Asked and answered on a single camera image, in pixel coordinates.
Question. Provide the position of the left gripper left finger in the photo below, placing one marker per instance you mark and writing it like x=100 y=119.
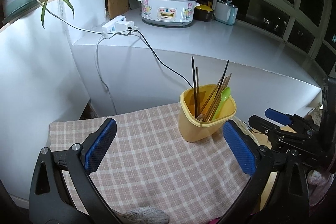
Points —
x=50 y=200

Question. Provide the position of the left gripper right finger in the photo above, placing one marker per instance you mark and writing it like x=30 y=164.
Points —
x=276 y=191

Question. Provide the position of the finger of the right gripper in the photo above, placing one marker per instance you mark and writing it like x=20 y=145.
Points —
x=278 y=117
x=262 y=125

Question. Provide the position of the green plastic spoon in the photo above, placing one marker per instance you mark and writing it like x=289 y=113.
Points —
x=225 y=94

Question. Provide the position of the black chopstick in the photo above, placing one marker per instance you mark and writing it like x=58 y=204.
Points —
x=224 y=74
x=194 y=88

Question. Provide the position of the yellow plastic utensil cup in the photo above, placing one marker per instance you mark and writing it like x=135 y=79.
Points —
x=193 y=129

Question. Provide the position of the brown chopstick long diagonal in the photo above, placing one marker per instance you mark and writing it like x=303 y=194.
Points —
x=216 y=97

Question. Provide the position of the right gloved hand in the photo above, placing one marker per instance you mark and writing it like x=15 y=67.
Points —
x=318 y=185

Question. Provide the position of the left gloved hand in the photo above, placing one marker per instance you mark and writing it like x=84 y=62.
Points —
x=147 y=215

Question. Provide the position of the pink plaid cloth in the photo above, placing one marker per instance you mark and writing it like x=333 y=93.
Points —
x=150 y=164

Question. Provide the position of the light blue appliance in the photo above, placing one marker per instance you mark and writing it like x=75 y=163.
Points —
x=225 y=12

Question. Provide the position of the black yellow pot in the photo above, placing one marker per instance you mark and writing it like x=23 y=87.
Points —
x=203 y=13

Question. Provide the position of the floral white slow cooker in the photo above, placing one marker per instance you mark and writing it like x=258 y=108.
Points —
x=174 y=13

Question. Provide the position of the white power strip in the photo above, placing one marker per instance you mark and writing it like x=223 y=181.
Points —
x=118 y=25

